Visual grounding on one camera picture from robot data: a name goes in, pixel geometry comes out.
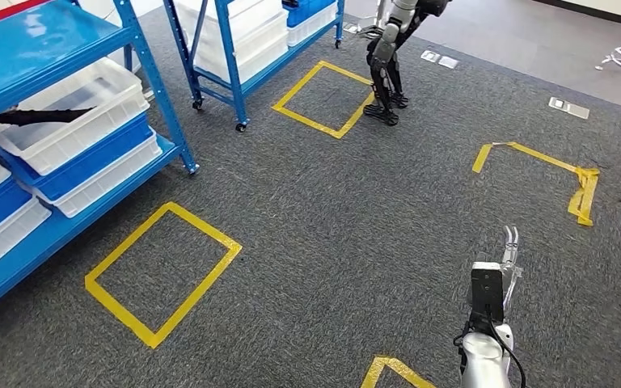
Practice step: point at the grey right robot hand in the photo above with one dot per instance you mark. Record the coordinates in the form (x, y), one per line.
(511, 284)

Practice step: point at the blue metal shelf rack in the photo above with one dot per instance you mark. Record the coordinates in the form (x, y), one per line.
(230, 53)
(32, 48)

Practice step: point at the black curved part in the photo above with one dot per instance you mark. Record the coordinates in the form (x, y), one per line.
(37, 117)

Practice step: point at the yellow floor tape square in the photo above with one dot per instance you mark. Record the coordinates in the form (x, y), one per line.
(586, 187)
(128, 321)
(316, 124)

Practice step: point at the grey floor outlet plate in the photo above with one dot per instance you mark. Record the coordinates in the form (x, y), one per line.
(430, 56)
(448, 62)
(569, 107)

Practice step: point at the black shoe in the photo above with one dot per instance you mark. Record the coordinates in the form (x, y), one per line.
(380, 113)

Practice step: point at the black and silver humanoid robot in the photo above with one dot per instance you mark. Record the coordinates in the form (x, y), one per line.
(385, 48)

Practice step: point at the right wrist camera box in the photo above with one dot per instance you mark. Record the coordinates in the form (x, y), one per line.
(487, 292)

